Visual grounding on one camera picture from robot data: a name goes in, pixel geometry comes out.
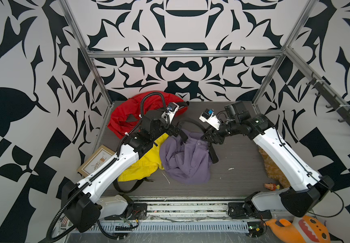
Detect striped printed card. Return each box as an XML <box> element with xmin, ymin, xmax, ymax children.
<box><xmin>60</xmin><ymin>216</ymin><xmax>73</xmax><ymax>230</ymax></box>

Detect framed picture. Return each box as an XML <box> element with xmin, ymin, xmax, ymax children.
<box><xmin>77</xmin><ymin>145</ymin><xmax>115</xmax><ymax>177</ymax></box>

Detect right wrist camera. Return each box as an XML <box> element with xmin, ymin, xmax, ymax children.
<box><xmin>199</xmin><ymin>109</ymin><xmax>222</xmax><ymax>131</ymax></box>

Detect yellow trousers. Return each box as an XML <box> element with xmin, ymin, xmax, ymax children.
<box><xmin>118</xmin><ymin>134</ymin><xmax>169</xmax><ymax>182</ymax></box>

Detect purple trousers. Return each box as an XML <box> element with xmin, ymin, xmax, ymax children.
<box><xmin>160</xmin><ymin>129</ymin><xmax>212</xmax><ymax>185</ymax></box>

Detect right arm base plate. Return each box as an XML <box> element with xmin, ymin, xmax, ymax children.
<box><xmin>228</xmin><ymin>202</ymin><xmax>263</xmax><ymax>219</ymax></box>

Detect black coat hook rail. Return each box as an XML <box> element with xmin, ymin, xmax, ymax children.
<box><xmin>307</xmin><ymin>72</ymin><xmax>350</xmax><ymax>127</ymax></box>

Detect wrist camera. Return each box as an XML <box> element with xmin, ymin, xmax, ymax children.
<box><xmin>199</xmin><ymin>109</ymin><xmax>222</xmax><ymax>131</ymax></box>
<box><xmin>161</xmin><ymin>102</ymin><xmax>180</xmax><ymax>125</ymax></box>

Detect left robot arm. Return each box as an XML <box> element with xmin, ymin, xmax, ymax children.
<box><xmin>42</xmin><ymin>104</ymin><xmax>178</xmax><ymax>243</ymax></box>

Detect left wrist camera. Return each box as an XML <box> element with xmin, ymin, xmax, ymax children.
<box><xmin>161</xmin><ymin>102</ymin><xmax>180</xmax><ymax>125</ymax></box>

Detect orange monster plush toy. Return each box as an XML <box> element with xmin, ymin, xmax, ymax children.
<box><xmin>265</xmin><ymin>216</ymin><xmax>331</xmax><ymax>243</ymax></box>

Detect brown teddy bear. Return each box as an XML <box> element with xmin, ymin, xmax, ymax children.
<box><xmin>259</xmin><ymin>147</ymin><xmax>290</xmax><ymax>188</ymax></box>

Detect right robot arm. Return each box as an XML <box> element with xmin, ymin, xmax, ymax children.
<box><xmin>199</xmin><ymin>101</ymin><xmax>334</xmax><ymax>217</ymax></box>

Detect white cable duct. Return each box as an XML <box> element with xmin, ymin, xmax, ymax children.
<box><xmin>101</xmin><ymin>221</ymin><xmax>249</xmax><ymax>233</ymax></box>

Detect black belt in red trousers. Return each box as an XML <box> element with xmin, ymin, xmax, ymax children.
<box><xmin>175</xmin><ymin>101</ymin><xmax>190</xmax><ymax>116</ymax></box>

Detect red trousers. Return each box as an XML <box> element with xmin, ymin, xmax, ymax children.
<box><xmin>107</xmin><ymin>91</ymin><xmax>184</xmax><ymax>139</ymax></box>

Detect small red figurine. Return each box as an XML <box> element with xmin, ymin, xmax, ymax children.
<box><xmin>264</xmin><ymin>183</ymin><xmax>280</xmax><ymax>191</ymax></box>

